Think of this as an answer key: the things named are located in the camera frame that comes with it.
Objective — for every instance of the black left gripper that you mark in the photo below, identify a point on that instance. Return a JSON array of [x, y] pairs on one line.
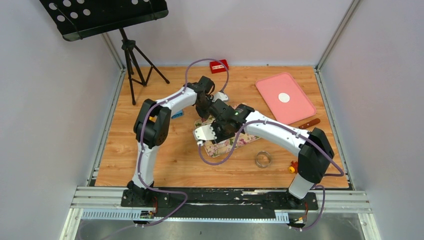
[[203, 115]]

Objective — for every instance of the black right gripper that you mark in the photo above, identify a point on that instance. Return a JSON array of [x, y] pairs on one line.
[[219, 138]]

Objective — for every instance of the floral yellow tray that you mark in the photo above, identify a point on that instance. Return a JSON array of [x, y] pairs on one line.
[[224, 147]]

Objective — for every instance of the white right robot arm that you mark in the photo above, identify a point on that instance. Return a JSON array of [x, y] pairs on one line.
[[312, 148]]

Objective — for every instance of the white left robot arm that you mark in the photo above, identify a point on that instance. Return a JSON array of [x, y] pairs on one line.
[[151, 129]]

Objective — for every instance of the flat white dough wrapper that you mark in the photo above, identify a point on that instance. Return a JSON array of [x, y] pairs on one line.
[[283, 97]]

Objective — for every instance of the white and blue toy block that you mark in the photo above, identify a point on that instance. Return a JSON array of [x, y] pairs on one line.
[[177, 115]]

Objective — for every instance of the yellow triangular toy block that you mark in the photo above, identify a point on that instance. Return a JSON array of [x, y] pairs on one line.
[[151, 118]]

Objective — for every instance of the pink tray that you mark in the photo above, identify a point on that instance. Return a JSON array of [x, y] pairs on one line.
[[298, 108]]

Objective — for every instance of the red yellow toy block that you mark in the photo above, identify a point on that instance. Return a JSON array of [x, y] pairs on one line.
[[293, 167]]

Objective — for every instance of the black music stand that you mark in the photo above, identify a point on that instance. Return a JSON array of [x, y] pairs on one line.
[[80, 19]]

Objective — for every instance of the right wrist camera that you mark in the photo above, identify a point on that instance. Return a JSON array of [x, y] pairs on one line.
[[204, 133]]

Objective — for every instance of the metal scraper wooden handle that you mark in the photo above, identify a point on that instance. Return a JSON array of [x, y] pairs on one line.
[[310, 123]]

